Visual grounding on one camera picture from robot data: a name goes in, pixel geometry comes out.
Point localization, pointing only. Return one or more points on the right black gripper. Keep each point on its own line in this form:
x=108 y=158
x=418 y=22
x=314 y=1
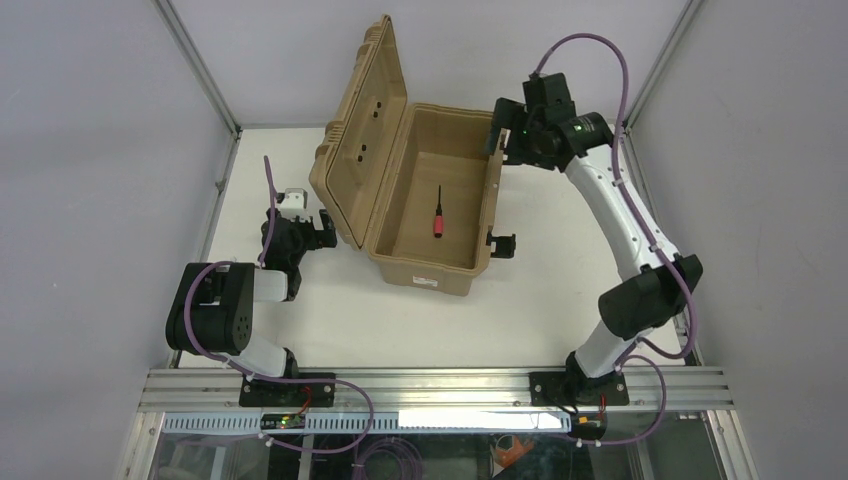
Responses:
x=511 y=132

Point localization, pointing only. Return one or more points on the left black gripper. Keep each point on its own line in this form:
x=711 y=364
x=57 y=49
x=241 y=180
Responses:
x=315 y=232

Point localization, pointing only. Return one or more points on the red handled screwdriver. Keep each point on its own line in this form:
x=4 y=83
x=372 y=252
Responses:
x=438 y=223

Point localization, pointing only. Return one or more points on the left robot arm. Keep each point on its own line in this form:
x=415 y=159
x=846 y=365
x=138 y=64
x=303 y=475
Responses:
x=212 y=311

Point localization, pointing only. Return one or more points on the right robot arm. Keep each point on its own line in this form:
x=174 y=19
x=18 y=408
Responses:
x=656 y=280

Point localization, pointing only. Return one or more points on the tan plastic tool bin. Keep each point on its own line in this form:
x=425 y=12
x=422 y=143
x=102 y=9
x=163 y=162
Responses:
x=379 y=165

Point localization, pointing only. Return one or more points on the orange object below table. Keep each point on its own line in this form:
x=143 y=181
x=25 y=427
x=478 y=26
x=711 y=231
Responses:
x=507 y=449

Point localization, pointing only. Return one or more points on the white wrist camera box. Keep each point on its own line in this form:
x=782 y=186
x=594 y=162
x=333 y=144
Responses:
x=292 y=203

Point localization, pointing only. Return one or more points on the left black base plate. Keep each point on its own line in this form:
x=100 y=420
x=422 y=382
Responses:
x=318 y=390

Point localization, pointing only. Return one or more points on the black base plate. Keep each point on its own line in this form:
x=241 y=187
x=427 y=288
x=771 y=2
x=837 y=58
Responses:
x=550 y=391
x=318 y=390

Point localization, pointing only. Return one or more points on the white slotted cable duct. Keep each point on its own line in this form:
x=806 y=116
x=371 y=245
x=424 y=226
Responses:
x=402 y=422

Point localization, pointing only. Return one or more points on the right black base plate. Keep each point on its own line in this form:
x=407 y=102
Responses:
x=550 y=391

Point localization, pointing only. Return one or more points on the aluminium frame rail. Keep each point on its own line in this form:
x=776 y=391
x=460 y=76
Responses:
x=680 y=388

